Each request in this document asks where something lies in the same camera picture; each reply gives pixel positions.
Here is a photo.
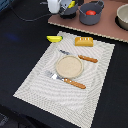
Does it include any red toy tomato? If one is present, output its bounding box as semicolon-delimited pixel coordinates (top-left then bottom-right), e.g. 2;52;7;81
86;10;96;15

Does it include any pink toy stove top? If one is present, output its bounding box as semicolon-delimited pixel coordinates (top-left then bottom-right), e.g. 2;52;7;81
48;0;128;43

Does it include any orange toy bread loaf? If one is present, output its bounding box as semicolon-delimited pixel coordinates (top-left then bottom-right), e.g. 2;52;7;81
75;37;94;47

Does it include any yellow toy banana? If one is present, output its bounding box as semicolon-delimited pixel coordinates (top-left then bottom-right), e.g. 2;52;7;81
47;36;63;42

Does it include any wooden handled toy fork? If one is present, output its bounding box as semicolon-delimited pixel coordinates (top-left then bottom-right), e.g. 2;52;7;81
45;71;86;89

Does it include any grey toy cooking pot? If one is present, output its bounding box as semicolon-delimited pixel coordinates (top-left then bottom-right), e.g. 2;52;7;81
79;0;104;25

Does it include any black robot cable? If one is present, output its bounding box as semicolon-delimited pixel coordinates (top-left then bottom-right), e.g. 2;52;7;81
8;1;54;23

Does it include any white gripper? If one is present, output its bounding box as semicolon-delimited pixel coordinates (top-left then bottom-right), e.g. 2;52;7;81
47;0;61;14

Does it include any white woven placemat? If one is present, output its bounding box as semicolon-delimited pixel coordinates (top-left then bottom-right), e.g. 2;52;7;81
14;31;114;128

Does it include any yellow toy cheese wedge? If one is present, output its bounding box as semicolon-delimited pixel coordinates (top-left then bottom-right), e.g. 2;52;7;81
68;1;76;8

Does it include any cream bowl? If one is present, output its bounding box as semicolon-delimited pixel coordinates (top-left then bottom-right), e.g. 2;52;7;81
117;4;128;30

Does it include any round wooden plate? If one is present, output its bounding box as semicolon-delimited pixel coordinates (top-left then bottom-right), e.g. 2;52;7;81
56;55;83;78

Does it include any small grey frying pan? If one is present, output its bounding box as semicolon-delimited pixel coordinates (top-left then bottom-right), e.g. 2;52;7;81
59;0;84;15

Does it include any wooden handled toy knife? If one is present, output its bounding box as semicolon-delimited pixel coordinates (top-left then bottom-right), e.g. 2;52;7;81
59;50;98;63

